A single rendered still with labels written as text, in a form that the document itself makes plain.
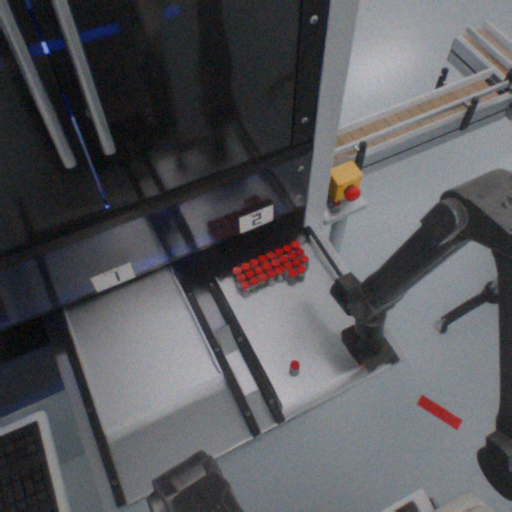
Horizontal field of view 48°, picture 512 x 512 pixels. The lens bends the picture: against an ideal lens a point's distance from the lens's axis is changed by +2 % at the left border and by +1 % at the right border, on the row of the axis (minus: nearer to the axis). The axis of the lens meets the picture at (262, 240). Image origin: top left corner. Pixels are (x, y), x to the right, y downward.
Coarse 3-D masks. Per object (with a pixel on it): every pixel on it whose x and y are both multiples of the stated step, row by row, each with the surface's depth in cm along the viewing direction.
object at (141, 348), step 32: (128, 288) 134; (160, 288) 134; (96, 320) 130; (128, 320) 130; (160, 320) 130; (192, 320) 130; (96, 352) 125; (128, 352) 125; (160, 352) 125; (192, 352) 125; (96, 384) 122; (128, 384) 121; (160, 384) 121; (192, 384) 121; (128, 416) 118
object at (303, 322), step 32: (320, 256) 137; (224, 288) 134; (288, 288) 134; (320, 288) 134; (256, 320) 130; (288, 320) 130; (320, 320) 130; (352, 320) 130; (256, 352) 122; (288, 352) 125; (320, 352) 126; (288, 384) 122; (320, 384) 118
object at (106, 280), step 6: (126, 264) 119; (114, 270) 118; (120, 270) 119; (126, 270) 120; (132, 270) 121; (96, 276) 117; (102, 276) 118; (108, 276) 119; (114, 276) 120; (120, 276) 121; (126, 276) 122; (132, 276) 123; (96, 282) 118; (102, 282) 119; (108, 282) 120; (114, 282) 121; (120, 282) 123; (96, 288) 120; (102, 288) 121
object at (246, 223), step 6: (264, 210) 127; (270, 210) 128; (246, 216) 126; (252, 216) 127; (258, 216) 128; (264, 216) 129; (270, 216) 130; (240, 222) 126; (246, 222) 128; (252, 222) 128; (258, 222) 130; (264, 222) 131; (240, 228) 128; (246, 228) 129; (252, 228) 131
